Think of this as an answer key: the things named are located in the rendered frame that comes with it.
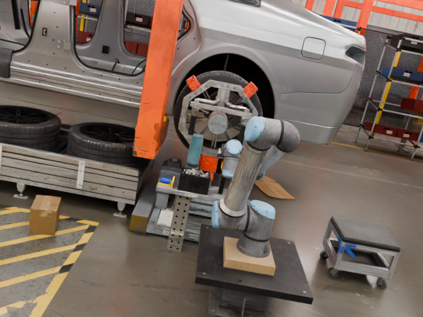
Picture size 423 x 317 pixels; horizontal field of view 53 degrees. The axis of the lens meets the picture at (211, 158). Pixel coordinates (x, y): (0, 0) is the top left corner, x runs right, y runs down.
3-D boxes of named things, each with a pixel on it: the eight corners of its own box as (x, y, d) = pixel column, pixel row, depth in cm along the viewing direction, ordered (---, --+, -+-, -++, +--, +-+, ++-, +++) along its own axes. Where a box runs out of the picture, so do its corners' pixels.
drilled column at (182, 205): (182, 245, 299) (192, 190, 287) (180, 252, 289) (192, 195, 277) (167, 242, 298) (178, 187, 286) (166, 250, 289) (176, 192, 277)
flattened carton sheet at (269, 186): (272, 179, 480) (272, 176, 479) (295, 199, 430) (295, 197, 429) (247, 177, 469) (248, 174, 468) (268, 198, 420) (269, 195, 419)
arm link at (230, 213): (240, 238, 233) (287, 134, 184) (209, 234, 230) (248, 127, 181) (238, 216, 244) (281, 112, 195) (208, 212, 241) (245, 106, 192)
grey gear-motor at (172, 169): (180, 193, 367) (187, 155, 357) (175, 213, 327) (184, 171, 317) (160, 189, 366) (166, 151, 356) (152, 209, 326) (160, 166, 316)
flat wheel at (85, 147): (142, 151, 394) (146, 127, 388) (153, 178, 335) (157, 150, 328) (67, 143, 374) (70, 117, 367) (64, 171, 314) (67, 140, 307)
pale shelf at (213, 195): (221, 194, 291) (222, 189, 290) (221, 203, 275) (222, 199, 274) (158, 182, 289) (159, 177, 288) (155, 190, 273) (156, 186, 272)
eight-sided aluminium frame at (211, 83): (246, 160, 321) (262, 89, 305) (247, 163, 315) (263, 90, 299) (174, 146, 319) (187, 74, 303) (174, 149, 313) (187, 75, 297)
